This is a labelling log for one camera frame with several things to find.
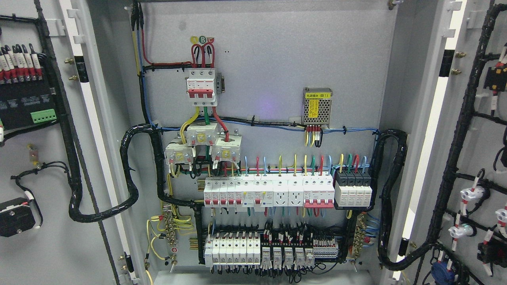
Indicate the brass ground bar left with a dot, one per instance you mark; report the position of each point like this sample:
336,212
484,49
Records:
169,230

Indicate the white current transformers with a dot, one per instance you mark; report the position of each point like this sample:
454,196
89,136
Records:
199,136

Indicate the main red white breaker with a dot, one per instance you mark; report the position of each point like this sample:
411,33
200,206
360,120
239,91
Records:
203,86

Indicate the black digital power meter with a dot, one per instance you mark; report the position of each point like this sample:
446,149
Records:
25,96

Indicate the white red triple breaker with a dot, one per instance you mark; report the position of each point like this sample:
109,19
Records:
319,192

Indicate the brass ground bar right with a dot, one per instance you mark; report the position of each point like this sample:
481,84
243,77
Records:
360,232

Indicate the white lower breaker row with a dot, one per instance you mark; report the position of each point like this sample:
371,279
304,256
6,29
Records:
233,249

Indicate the metal mesh power supply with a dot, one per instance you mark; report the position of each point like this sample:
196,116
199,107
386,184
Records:
317,106

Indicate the row of small breakers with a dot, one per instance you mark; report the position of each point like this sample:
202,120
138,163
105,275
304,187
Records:
238,192

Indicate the brass ground bar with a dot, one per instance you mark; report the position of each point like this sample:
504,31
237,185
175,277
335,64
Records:
360,232
169,230

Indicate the white din rail sockets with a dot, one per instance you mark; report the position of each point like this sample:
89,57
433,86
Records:
288,190

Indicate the black white surge protector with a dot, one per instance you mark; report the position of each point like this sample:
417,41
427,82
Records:
353,191

